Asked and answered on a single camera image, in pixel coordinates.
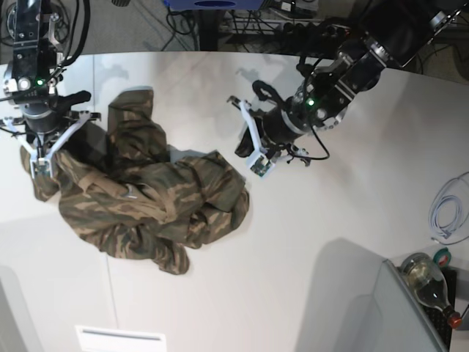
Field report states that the camouflage t-shirt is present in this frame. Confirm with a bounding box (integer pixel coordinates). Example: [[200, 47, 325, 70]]
[[32, 89, 250, 275]]

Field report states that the clear glass bottle red cap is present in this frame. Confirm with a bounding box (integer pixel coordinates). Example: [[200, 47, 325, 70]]
[[400, 252, 462, 329]]

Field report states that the green tape roll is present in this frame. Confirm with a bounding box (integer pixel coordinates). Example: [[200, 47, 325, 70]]
[[433, 247, 452, 268]]

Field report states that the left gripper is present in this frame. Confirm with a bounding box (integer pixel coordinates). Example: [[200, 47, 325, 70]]
[[234, 80, 307, 158]]

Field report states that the black power strip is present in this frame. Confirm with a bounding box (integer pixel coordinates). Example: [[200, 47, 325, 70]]
[[275, 18, 351, 41]]

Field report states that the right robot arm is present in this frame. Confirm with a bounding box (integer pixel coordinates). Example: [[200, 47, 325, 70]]
[[1, 1, 95, 158]]

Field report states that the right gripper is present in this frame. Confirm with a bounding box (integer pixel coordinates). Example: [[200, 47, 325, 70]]
[[14, 91, 106, 154]]

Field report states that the white paper sheet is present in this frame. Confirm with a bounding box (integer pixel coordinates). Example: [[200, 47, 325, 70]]
[[75, 326, 167, 352]]

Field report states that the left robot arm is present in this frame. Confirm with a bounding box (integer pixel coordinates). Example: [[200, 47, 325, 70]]
[[247, 1, 468, 158]]

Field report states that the blue box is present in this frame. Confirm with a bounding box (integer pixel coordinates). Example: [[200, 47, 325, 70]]
[[163, 0, 271, 10]]

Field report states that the coiled white cable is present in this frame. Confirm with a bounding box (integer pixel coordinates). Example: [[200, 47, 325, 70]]
[[428, 174, 469, 245]]

